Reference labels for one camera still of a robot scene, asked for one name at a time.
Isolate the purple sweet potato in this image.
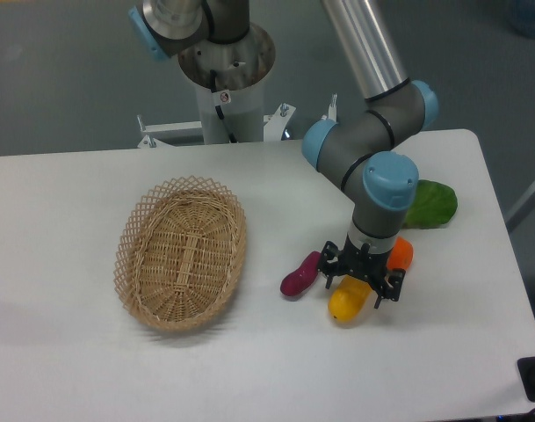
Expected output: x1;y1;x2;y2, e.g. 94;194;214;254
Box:
279;251;321;298

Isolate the orange fruit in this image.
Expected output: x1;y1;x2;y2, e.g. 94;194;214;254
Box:
387;236;414;271

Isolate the woven wicker basket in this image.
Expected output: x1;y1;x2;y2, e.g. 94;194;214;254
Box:
114;176;247;332

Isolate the white metal base frame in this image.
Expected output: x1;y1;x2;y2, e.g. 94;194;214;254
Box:
136;93;339;149

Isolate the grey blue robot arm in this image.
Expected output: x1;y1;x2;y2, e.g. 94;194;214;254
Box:
128;1;438;301

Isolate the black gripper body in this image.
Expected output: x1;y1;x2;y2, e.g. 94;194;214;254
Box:
339;236;392;284

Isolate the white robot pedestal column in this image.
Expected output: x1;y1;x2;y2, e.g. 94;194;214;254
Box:
178;23;276;144

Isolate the white frame at right edge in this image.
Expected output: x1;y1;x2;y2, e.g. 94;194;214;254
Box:
504;179;535;233

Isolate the green bok choy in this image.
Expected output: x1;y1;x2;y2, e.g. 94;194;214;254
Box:
402;179;458;229

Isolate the black cable on pedestal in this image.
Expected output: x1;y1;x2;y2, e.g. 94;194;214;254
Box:
209;69;238;144

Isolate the yellow mango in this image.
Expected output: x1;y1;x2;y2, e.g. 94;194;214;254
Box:
328;275;374;327

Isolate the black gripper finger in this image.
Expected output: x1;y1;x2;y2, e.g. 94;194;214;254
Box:
368;268;406;309
316;241;343;289

